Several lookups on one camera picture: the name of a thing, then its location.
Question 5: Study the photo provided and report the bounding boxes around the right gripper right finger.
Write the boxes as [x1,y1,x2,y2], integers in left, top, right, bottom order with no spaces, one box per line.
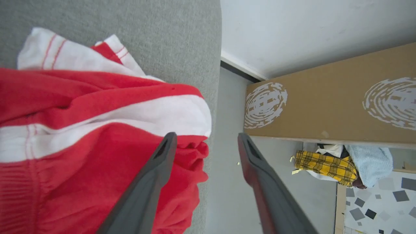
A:
[238,132,319,234]

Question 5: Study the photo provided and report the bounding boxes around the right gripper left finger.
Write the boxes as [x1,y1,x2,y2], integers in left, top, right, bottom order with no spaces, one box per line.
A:
[97,132,178,234]

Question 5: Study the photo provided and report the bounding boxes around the red garment white stripes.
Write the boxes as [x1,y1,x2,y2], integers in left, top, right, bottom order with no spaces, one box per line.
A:
[0,27,212,234]

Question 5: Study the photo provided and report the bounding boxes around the dark brown garment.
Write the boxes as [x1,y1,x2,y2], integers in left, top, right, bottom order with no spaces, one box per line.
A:
[352,175,368,189]

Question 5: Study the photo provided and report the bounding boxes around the yellow plaid cloth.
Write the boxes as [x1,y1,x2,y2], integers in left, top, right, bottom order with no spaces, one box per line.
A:
[290,150,358,188]

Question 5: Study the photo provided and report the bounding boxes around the white cloth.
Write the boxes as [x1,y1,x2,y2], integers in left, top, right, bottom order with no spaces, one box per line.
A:
[303,143,345,182]

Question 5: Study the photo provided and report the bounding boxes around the light blue towel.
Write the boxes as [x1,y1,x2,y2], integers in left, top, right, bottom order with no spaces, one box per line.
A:
[344,145,394,189]

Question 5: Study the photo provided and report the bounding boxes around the cardboard box fingerprint print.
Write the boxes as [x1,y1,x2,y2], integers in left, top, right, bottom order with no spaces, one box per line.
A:
[244,42,416,150]

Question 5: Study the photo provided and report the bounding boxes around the white baseboard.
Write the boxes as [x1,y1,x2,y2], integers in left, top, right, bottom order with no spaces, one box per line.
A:
[221,51,267,82]

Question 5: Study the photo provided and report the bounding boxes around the grey fabric sofa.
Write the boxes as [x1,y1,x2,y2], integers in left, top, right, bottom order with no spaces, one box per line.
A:
[0,0,223,234]

